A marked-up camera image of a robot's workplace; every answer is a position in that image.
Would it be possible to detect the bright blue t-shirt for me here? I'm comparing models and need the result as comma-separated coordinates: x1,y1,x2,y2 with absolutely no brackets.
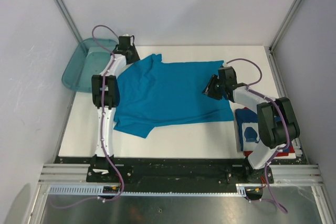
114,54,234,138

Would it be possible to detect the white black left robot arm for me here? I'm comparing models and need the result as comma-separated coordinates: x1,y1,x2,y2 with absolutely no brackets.
90,34,140,182

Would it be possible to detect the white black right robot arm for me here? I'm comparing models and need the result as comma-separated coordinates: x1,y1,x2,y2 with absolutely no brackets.
203,67,300,183

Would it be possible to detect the teal translucent plastic bin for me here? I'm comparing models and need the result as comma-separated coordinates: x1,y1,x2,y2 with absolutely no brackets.
61,38,117,93

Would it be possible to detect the folded navy printed t-shirt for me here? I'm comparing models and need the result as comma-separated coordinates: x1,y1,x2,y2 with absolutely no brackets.
235,107,295,154

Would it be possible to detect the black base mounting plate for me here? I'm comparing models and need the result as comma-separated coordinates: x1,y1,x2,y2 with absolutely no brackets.
88,157,274,184

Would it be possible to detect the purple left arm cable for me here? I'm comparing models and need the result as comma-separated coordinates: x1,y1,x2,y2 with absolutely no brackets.
49,25,125,208

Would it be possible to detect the white slotted cable duct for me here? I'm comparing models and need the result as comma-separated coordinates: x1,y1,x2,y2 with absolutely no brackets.
47,184,266,197

